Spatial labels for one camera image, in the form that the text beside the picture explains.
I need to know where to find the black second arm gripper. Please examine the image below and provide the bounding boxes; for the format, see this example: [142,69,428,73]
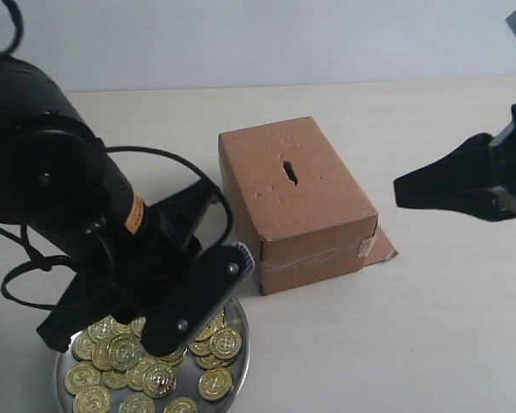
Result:
[394,103,516,222]

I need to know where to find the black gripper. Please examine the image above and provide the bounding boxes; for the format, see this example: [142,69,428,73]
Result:
[36,179,218,353]

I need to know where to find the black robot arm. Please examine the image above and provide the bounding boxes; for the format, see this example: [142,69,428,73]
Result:
[0,53,394,356]

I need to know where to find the brown cardboard slotted box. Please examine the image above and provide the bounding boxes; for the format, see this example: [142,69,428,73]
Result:
[218,117,398,295]

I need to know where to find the round steel plate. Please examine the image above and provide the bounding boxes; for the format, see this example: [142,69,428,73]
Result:
[52,297,250,412]

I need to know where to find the black cable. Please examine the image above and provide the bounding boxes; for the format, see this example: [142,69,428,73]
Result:
[0,145,236,311]

